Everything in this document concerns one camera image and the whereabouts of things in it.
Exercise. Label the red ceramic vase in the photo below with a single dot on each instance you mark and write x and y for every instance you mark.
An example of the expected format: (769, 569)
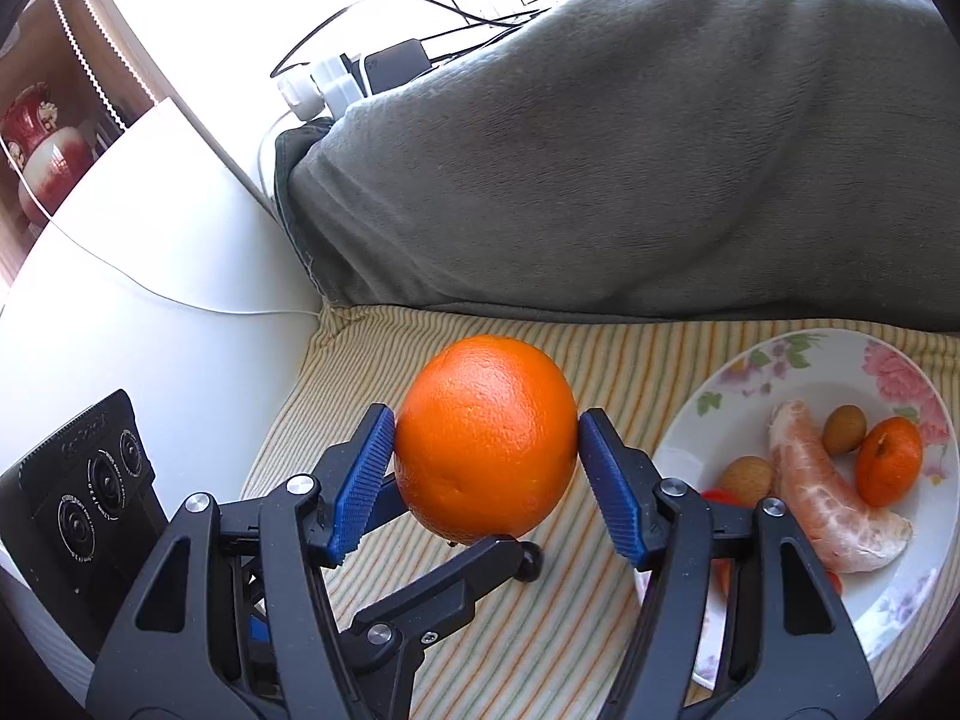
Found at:
(41, 157)

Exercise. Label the brown longan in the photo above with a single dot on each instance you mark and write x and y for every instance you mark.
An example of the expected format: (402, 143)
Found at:
(844, 429)
(746, 480)

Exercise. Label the large orange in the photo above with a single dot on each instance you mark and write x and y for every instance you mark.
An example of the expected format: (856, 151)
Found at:
(487, 435)

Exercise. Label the striped towel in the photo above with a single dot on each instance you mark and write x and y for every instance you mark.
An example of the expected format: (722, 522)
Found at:
(600, 360)

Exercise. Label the grey fleece blanket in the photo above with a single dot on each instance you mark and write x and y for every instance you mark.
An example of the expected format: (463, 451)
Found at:
(637, 150)

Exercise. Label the small red tomato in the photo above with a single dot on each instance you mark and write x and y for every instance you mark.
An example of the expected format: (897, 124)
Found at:
(720, 497)

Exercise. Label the peeled citrus segment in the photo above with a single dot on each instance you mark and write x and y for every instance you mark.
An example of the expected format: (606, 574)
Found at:
(825, 510)

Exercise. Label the wooden shelf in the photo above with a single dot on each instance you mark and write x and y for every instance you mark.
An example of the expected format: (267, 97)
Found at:
(82, 52)

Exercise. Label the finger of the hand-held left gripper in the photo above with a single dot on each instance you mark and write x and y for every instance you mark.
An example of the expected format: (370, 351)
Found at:
(384, 502)
(450, 585)

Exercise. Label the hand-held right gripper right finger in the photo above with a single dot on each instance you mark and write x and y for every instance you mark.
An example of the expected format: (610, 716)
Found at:
(607, 495)

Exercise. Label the white power strip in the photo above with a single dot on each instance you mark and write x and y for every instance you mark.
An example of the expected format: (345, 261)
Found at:
(322, 86)

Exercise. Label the large red tomato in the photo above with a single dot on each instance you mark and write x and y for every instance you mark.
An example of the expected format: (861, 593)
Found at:
(724, 576)

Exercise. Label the small mandarin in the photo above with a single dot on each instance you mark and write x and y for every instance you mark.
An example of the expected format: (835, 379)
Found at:
(889, 461)

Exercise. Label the white floral plate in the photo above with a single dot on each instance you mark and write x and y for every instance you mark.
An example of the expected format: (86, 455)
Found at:
(697, 420)

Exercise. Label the black charger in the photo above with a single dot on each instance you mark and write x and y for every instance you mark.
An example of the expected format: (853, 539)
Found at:
(397, 64)

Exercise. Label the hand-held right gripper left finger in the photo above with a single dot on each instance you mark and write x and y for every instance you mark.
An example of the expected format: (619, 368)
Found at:
(364, 487)

